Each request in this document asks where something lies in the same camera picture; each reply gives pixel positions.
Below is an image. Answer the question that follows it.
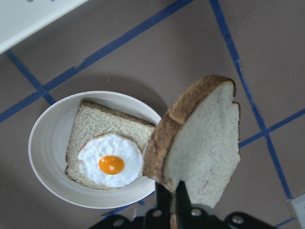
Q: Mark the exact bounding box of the bread slice on plate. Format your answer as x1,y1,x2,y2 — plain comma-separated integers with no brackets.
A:
65,100,155,190

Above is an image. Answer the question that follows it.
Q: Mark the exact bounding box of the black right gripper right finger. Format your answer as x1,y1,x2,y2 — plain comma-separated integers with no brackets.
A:
175,181,192,215

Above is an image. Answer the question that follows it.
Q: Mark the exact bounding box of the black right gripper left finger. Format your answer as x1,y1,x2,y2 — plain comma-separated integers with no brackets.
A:
154,182,172,218

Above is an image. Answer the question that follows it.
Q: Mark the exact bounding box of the white bread slice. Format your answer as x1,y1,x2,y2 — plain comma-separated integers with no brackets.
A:
143,75,240,229

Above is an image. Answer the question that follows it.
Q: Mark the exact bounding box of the white round plate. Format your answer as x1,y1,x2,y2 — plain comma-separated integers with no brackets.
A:
28,91,161,209

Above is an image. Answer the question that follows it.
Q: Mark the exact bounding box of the fried egg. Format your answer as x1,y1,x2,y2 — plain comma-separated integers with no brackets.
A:
78,134,143,188

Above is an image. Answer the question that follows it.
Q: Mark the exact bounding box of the cream bear tray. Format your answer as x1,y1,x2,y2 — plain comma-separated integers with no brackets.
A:
0,0,86,53

